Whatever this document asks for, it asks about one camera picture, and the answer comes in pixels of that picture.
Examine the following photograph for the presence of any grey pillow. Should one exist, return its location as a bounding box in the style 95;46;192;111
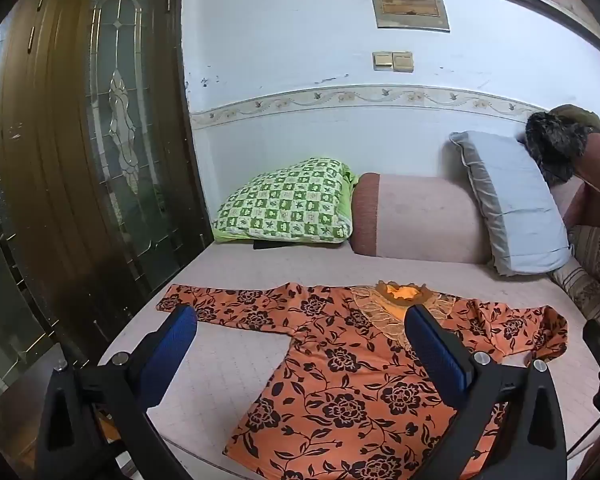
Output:
449;130;573;277

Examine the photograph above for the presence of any metal wall panel cover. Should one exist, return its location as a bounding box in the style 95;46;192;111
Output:
368;0;452;33

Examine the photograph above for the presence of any dark fur-trimmed jacket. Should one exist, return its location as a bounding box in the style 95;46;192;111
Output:
524;104;600;187

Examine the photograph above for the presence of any brown cloth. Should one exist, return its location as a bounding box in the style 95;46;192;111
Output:
562;133;600;232

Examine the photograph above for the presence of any green checkered pillow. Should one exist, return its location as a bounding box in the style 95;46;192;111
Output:
211;157;359;245

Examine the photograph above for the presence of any striped brown cushion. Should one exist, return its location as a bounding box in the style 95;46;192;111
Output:
549;224;600;346

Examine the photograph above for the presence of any orange black floral blouse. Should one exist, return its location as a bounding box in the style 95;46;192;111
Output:
156;280;570;480

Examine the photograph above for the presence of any pink bolster cushion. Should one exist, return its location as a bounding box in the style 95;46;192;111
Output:
349;172;495;264

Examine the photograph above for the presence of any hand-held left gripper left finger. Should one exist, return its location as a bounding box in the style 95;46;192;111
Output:
32;304;201;480

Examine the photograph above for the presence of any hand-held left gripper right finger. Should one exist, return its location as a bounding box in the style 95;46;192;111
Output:
404;304;568;480

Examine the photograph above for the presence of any wooden door with leaded glass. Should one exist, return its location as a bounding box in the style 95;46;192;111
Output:
0;0;216;441

